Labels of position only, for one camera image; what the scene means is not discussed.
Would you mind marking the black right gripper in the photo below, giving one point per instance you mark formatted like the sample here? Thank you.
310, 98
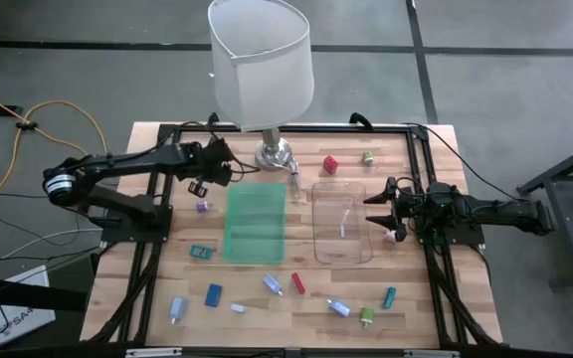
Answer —
403, 214

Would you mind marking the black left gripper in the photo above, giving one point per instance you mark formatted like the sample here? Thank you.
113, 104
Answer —
206, 160

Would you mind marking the white wall charger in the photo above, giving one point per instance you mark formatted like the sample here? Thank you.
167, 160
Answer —
389, 236

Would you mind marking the red digital clock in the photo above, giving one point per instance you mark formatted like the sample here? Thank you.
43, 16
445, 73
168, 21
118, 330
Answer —
198, 189
298, 283

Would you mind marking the small purple wall charger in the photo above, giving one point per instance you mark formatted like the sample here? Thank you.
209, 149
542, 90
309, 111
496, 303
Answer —
202, 206

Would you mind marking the green wall charger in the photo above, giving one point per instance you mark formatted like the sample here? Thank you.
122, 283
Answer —
367, 158
366, 314

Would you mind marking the red wall charger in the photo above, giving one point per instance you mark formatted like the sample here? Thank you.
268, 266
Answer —
330, 165

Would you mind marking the teal digital clock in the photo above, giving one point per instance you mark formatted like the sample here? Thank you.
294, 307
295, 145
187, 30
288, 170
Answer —
389, 297
201, 252

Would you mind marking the light blue wall charger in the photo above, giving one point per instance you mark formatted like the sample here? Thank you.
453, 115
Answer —
271, 284
340, 308
177, 308

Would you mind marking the dark blue digital clock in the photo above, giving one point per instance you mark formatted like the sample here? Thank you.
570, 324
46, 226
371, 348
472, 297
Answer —
213, 295

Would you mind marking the white digital clock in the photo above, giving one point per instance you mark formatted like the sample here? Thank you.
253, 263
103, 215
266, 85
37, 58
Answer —
238, 308

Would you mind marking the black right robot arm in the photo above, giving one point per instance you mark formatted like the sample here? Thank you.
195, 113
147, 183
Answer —
505, 211

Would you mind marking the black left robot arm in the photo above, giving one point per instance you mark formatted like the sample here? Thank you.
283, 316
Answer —
132, 161

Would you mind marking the clear plastic bin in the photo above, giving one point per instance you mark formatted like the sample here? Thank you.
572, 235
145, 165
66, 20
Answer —
341, 199

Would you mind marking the silver lamp base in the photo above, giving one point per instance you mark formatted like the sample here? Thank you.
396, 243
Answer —
272, 154

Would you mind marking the green translucent plastic bin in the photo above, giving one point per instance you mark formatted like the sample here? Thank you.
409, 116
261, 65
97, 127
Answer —
254, 224

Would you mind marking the white lamp shade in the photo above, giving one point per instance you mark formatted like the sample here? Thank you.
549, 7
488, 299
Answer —
266, 74

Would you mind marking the black side table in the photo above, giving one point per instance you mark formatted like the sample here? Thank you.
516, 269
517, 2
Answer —
560, 170

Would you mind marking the black beam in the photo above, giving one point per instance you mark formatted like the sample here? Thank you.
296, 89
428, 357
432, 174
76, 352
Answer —
18, 293

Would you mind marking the white printed box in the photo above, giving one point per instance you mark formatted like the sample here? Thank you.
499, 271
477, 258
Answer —
23, 308

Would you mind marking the silver aluminium bracket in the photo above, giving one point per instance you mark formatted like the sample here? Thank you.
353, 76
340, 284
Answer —
431, 353
153, 352

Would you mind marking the black table-level camera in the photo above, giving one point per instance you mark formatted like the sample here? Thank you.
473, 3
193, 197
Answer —
292, 353

